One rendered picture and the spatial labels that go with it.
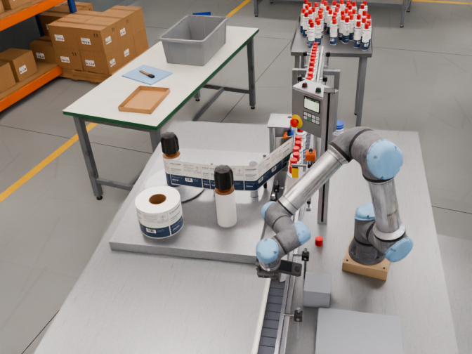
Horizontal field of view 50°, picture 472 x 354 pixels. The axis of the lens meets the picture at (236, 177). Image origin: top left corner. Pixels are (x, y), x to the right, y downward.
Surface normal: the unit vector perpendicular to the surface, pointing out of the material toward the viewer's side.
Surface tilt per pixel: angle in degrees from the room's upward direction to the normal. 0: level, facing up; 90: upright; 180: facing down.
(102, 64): 90
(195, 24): 85
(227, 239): 0
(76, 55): 90
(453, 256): 0
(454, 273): 0
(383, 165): 80
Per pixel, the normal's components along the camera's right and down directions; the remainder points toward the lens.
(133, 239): -0.06, -0.82
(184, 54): -0.32, 0.63
